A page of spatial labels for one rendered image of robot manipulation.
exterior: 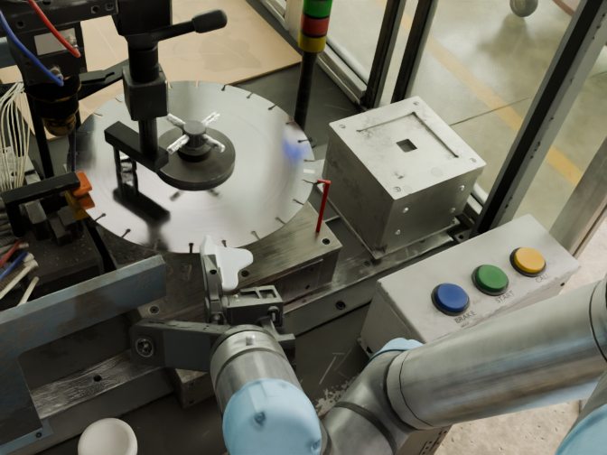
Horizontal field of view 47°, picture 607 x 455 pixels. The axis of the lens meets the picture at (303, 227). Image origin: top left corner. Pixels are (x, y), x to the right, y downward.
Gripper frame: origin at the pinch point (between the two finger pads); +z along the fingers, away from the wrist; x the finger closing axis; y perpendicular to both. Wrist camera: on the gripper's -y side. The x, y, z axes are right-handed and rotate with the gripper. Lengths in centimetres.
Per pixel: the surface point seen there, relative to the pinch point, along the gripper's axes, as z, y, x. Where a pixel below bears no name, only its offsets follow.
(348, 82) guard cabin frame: 51, 35, 21
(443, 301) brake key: -6.3, 29.6, -1.9
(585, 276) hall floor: 94, 125, -44
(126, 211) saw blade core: 4.1, -8.8, 10.3
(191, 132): 7.8, 0.1, 19.2
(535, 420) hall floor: 59, 88, -67
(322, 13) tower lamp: 23.1, 21.9, 33.9
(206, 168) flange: 8.2, 1.8, 14.3
